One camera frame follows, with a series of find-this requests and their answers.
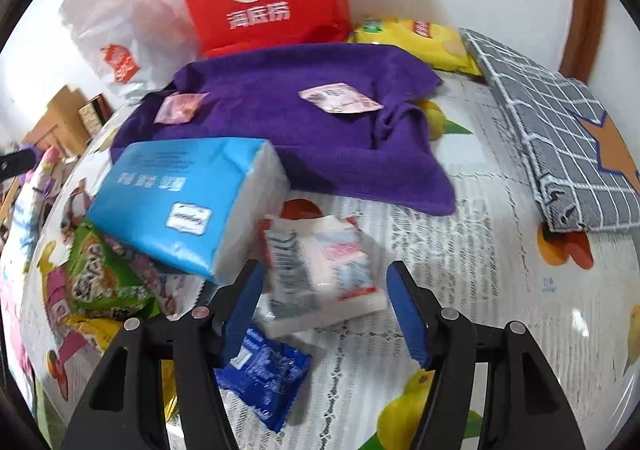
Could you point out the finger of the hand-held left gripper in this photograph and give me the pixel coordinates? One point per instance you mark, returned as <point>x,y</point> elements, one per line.
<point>17,162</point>

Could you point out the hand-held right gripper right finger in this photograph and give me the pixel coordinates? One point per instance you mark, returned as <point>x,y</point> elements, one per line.
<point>407,310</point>

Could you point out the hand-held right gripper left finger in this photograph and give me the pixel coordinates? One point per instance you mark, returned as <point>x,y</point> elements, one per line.
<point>245,305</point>

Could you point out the white snack packet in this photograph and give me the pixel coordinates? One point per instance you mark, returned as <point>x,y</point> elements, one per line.
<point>325,275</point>

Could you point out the white blue colourful packet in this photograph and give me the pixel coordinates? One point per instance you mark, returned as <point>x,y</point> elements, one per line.
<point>30,210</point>

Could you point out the cardboard box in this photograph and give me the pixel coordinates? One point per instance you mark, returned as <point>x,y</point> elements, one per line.
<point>55,119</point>

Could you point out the blue small packet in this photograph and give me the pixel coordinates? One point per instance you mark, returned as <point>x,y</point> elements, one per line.
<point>265,375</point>

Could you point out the brown patterned box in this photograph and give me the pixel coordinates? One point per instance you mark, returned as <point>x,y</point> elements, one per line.
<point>95,114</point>

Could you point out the blue tissue pack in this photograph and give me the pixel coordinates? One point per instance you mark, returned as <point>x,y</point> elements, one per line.
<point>175,200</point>

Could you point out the green snack packet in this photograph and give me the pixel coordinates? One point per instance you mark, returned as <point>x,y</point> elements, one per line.
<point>105,275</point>

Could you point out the bright pink snack packet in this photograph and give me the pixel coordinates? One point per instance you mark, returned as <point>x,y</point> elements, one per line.
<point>62,315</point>

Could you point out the purple towel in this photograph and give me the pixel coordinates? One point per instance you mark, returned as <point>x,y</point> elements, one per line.
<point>280,139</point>

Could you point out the pink small candy packet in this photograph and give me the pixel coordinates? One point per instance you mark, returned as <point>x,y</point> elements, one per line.
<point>180,107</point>

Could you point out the white plastic bag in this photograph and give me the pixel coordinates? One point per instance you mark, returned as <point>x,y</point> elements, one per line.
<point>130,24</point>

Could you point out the pink white small packet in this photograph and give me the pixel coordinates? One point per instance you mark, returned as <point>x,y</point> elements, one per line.
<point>340,97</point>

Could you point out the grey checked fabric bag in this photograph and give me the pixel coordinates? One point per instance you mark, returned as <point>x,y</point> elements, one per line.
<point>555,129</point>

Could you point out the yellow potato chips bag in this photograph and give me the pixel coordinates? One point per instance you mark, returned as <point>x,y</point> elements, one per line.
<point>410,44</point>

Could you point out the brown wooden door frame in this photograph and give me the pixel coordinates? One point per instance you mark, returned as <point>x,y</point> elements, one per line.
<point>582,14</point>

